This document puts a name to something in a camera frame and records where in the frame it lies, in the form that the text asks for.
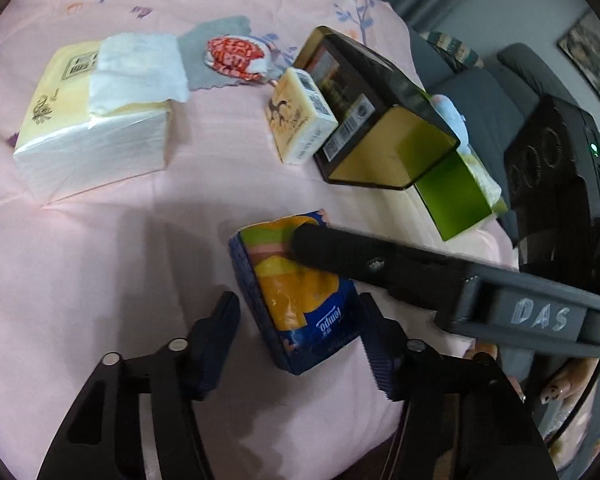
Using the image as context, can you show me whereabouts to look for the small cream tissue pack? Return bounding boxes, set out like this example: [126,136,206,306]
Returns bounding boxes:
[265,67,340,165]

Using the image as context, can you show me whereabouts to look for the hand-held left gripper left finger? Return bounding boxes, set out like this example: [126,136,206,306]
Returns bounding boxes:
[36,291,242,480]

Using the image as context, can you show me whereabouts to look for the striped cushion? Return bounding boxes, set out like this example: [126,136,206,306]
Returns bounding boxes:
[420,30,485,68]

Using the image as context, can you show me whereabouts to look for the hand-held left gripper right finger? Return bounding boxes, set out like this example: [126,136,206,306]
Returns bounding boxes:
[358,292,553,480]

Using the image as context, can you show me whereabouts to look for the large yellow tissue pack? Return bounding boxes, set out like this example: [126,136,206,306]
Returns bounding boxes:
[12,32,190,206]

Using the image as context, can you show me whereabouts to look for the grey cloth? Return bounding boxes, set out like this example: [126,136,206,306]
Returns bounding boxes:
[178,15,301,92]

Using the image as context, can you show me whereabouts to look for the blue tissue pack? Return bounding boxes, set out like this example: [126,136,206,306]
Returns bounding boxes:
[228,208,366,376]

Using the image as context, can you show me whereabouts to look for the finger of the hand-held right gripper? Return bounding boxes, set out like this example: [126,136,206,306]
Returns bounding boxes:
[290,223,481,331]

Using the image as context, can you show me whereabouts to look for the person's right hand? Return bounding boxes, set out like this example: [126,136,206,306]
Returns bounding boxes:
[467,344,598,436]

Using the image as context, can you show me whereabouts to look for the black tin box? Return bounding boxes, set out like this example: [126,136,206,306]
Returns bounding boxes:
[292,26,462,191]

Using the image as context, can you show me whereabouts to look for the pink printed bedsheet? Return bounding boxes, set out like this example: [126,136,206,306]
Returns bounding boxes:
[0,0,521,480]

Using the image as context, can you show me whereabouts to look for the black cable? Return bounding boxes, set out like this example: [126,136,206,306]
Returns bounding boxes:
[550,345,600,453]

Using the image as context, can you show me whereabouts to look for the blue plush toy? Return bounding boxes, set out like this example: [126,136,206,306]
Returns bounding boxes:
[430,94,470,147]

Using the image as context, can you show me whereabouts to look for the framed wall picture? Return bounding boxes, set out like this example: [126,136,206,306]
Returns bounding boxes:
[557,10,600,126]

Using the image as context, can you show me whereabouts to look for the green box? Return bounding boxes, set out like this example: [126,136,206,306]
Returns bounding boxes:
[412,92,508,242]

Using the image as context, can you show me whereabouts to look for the red and white patterned packet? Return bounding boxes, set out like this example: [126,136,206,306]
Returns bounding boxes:
[203,35,277,81]

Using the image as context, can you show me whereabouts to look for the grey sofa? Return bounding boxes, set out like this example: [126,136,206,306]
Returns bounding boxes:
[407,30,581,261]

